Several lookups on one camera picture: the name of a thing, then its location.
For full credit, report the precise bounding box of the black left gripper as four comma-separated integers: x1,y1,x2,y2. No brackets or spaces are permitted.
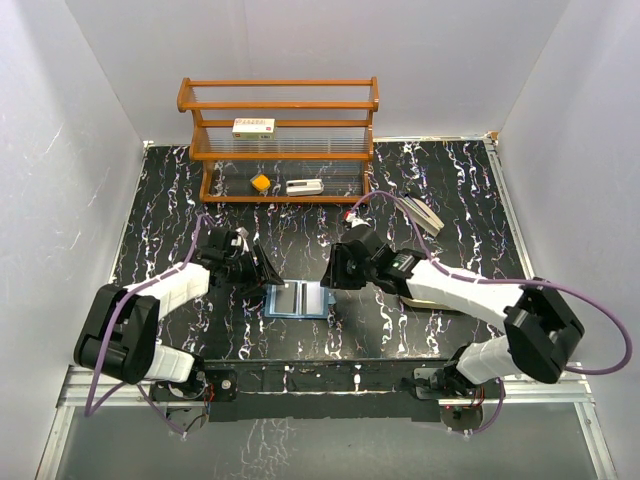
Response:
224,246,283,299

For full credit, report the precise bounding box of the white magnetic stripe card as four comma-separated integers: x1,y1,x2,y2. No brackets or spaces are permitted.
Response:
302,282,325,315

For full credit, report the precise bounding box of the black credit card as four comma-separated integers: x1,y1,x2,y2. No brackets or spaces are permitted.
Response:
274,283,297,314

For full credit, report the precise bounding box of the blue leather card holder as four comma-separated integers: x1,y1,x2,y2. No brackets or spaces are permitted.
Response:
264,280,336,320

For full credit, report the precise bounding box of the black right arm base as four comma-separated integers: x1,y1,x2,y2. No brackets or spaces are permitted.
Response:
399,367,506,439

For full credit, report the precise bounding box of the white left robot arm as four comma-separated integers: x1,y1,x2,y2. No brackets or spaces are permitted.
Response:
73,227,284,399

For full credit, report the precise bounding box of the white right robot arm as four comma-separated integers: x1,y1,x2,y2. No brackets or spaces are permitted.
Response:
321,224,584,397

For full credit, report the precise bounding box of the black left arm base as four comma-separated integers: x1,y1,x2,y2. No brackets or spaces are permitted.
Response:
149,368,238,437

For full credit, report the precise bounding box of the beige oval tray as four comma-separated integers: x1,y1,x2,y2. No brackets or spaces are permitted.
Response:
399,296,455,311

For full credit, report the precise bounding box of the white grey stapler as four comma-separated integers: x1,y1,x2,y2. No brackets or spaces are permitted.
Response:
286,179,324,197

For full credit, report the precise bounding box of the yellow square block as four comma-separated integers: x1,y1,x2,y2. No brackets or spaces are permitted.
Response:
250,174,271,193

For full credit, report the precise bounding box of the brown wooden shelf rack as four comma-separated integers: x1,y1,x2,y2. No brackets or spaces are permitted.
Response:
176,77,380,204

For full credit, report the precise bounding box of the white red paper box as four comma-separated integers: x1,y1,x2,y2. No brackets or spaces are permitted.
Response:
232,118,276,140

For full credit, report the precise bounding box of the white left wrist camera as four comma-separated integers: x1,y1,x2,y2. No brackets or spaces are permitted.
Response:
231,227,250,253

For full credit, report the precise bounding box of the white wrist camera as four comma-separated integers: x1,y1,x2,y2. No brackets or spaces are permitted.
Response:
231,227,250,253
344,210,369,228

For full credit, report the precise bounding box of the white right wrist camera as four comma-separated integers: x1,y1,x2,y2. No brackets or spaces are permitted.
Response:
344,210,369,228

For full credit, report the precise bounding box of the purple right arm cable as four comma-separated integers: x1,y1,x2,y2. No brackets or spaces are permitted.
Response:
352,190,634,376

